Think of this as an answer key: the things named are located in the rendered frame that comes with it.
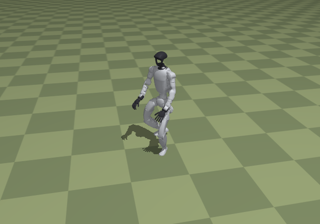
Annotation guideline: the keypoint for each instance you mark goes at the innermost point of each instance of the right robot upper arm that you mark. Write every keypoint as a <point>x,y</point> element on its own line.
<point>149,76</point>

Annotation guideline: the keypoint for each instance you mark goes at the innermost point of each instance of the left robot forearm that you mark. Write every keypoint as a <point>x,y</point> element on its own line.
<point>170,98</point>

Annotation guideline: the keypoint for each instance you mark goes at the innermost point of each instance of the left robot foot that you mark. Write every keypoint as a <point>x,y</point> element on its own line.
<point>162,152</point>

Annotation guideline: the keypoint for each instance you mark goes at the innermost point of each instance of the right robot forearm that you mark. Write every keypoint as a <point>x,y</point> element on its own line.
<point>144,89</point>

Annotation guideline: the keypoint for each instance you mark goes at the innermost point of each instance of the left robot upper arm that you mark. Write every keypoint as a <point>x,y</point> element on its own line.
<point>171,76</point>

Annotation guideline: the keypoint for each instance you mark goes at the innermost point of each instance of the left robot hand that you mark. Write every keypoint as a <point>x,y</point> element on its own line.
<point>161,114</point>

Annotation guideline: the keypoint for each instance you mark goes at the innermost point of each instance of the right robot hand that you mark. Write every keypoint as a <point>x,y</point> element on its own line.
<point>137,102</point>

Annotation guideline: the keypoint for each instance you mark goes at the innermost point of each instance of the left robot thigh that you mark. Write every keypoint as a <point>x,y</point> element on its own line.
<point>163,124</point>

